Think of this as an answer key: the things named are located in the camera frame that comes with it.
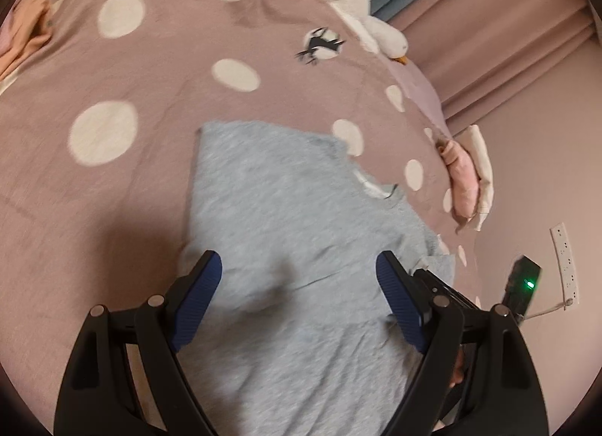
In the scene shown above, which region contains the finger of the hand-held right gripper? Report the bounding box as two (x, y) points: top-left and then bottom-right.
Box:
(413, 269), (483, 312)

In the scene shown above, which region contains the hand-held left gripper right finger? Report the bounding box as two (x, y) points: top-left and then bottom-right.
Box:
(375, 250), (550, 436)

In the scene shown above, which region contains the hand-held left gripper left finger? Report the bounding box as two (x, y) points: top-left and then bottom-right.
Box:
(53, 250), (223, 436)

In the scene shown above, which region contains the grey shirt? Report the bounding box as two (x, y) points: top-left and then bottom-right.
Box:
(179, 120), (457, 436)

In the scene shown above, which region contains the white power strip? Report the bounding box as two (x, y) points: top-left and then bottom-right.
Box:
(550, 223), (580, 307)

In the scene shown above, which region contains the folded pink cloth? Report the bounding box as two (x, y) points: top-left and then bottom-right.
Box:
(437, 139), (483, 220)

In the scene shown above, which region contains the pink polka dot bedsheet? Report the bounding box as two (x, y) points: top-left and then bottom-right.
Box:
(0, 0), (487, 436)

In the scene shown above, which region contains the folded cream cloth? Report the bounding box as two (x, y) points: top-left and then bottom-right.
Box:
(454, 124), (494, 233)

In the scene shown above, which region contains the pink curtain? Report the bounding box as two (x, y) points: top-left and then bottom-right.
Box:
(390, 0), (602, 121)

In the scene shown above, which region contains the orange cloth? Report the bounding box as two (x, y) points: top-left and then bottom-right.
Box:
(0, 0), (55, 79)

